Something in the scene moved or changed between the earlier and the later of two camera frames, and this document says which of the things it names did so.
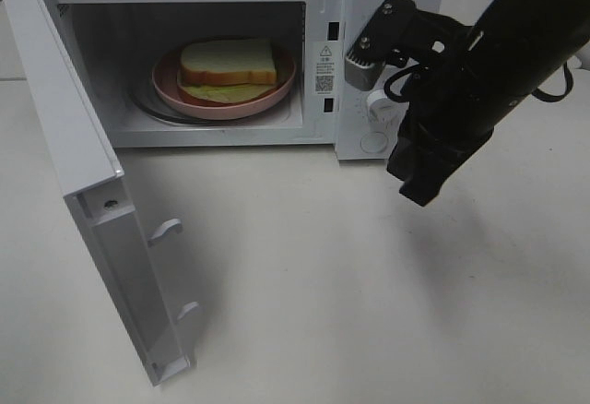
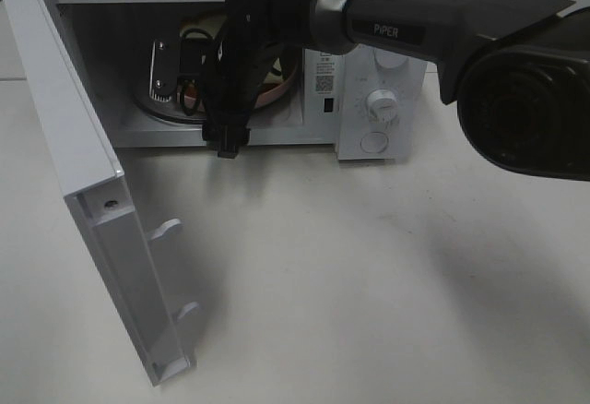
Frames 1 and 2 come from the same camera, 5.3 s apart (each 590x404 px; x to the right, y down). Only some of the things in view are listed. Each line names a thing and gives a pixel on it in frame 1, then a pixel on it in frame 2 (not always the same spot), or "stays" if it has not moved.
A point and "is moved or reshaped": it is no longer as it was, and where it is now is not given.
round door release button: [373, 142] stays
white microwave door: [89, 176] stays
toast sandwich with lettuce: [225, 71] is moved or reshaped
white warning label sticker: [324, 64] stays
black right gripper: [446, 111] to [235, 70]
